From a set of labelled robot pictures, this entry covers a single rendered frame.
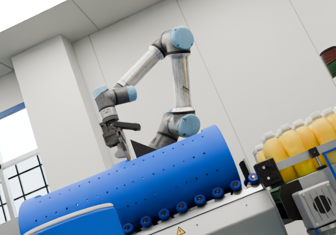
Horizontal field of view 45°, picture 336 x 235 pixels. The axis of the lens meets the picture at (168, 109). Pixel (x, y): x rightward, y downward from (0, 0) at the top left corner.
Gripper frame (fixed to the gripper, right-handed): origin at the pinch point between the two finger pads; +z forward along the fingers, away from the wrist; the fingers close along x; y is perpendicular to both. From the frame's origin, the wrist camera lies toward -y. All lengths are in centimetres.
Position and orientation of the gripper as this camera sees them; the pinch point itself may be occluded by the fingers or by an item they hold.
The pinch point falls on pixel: (130, 159)
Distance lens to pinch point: 175.1
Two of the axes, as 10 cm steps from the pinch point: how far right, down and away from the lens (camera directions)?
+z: 3.6, 8.9, -2.7
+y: -9.3, 3.8, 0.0
